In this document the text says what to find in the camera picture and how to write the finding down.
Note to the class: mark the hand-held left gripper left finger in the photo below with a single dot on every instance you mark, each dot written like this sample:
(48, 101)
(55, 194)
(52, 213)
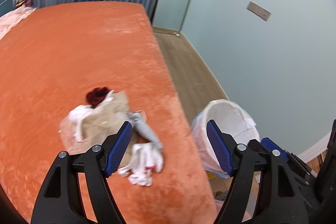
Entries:
(118, 151)

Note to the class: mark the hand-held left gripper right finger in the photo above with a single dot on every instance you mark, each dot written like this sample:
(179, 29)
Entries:
(219, 151)

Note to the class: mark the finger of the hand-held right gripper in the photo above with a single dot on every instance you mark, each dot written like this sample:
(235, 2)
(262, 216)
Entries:
(274, 145)

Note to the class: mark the white tissue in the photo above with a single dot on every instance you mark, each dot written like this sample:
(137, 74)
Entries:
(144, 161)

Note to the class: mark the grey wrapper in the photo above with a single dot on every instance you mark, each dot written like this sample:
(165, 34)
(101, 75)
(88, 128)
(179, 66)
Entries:
(147, 132)

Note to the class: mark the brown paper bag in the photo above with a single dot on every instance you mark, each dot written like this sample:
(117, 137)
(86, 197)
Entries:
(105, 116)

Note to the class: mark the round bin with white liner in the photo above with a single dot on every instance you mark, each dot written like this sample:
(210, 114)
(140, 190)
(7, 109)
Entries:
(228, 113)

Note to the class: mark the pinkish white wrapper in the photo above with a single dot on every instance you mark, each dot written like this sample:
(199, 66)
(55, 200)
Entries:
(78, 117)

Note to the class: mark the clear plastic bag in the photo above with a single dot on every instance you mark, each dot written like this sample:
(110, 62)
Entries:
(67, 132)

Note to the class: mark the dark red scrunchie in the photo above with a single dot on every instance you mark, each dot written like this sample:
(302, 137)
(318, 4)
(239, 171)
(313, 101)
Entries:
(96, 96)

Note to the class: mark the orange plush bed blanket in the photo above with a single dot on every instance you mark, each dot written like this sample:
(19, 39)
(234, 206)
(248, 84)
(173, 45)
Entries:
(78, 50)

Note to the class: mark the pink quilt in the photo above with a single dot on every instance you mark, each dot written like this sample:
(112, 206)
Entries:
(10, 20)

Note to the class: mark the small stuffed toy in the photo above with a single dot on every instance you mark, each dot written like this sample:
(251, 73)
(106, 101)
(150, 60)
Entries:
(21, 1)

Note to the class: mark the wall socket panel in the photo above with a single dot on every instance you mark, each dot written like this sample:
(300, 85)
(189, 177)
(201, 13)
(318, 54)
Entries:
(258, 11)

